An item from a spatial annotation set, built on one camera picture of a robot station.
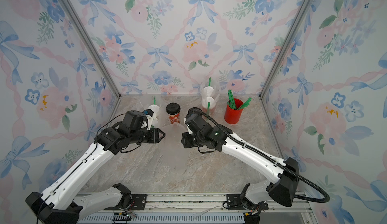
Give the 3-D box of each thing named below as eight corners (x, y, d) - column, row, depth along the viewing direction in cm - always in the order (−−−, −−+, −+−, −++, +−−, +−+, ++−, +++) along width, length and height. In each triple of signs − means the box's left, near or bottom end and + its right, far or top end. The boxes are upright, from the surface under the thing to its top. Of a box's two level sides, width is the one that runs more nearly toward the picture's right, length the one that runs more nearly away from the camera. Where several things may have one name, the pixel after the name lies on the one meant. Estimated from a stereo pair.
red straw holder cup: (225, 124, 106) (229, 110, 94) (223, 112, 112) (227, 98, 100) (239, 124, 106) (244, 110, 94) (236, 112, 112) (241, 98, 100)
